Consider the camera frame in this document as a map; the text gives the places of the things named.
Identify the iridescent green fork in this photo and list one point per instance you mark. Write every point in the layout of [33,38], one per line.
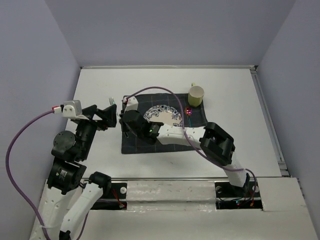
[112,102]

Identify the blue floral plate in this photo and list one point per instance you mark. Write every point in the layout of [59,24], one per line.
[164,114]

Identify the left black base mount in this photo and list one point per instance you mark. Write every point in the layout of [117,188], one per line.
[114,200]

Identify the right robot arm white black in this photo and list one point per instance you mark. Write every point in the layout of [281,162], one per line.
[210,141]

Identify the metal table rail front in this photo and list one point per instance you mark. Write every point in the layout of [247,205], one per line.
[169,178]

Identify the dark checked cloth napkin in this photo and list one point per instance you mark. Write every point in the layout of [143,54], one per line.
[132,145]

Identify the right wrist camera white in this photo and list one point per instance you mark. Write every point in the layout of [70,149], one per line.
[129,103]

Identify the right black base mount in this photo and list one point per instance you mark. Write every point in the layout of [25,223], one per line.
[228,199]

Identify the iridescent pink blue spoon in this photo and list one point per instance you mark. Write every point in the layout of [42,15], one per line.
[188,111]

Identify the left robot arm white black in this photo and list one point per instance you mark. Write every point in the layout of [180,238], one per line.
[59,221]

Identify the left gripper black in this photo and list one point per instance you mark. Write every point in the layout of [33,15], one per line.
[110,118]

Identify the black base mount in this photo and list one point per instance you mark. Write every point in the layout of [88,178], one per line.
[228,199]
[114,200]

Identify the pale green mug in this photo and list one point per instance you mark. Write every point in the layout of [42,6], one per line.
[195,95]

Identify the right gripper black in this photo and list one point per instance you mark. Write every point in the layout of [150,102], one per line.
[127,128]

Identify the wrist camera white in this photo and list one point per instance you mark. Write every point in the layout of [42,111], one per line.
[69,109]
[129,103]

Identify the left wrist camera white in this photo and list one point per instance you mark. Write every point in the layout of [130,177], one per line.
[69,109]

